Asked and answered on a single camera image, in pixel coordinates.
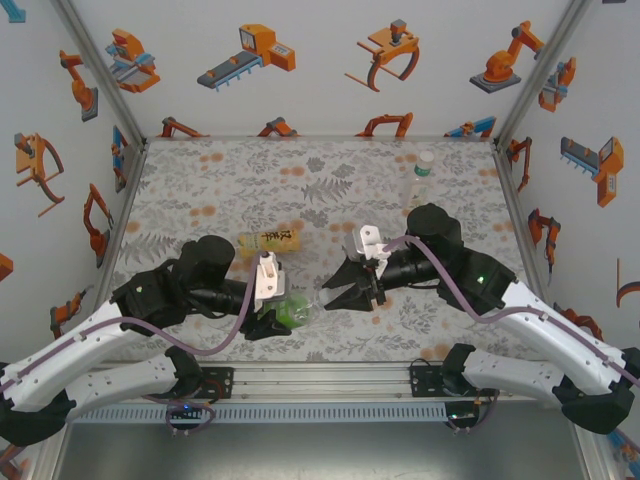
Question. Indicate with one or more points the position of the clear bottle green lime label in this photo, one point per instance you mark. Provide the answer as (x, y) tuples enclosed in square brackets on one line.
[(295, 310)]

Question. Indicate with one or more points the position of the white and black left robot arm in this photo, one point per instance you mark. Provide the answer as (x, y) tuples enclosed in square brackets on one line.
[(75, 350)]

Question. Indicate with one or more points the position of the aluminium side rail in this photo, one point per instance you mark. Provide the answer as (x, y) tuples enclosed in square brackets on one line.
[(514, 200), (132, 175)]

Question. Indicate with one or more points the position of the clear bottle white green label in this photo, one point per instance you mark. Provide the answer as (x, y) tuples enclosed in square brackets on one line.
[(419, 190)]

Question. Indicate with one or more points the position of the clear bottle yellow tea label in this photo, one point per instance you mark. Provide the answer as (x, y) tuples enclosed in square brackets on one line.
[(270, 242)]

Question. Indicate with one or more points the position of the floral table cloth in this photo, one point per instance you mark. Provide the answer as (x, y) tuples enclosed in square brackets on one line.
[(225, 165)]

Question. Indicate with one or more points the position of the aluminium frame post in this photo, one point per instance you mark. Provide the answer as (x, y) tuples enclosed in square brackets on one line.
[(95, 65), (545, 65)]

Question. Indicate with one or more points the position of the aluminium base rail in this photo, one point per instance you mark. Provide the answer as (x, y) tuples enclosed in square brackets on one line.
[(320, 382)]

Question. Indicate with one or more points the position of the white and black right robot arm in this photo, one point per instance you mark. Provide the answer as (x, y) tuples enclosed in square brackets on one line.
[(555, 340)]

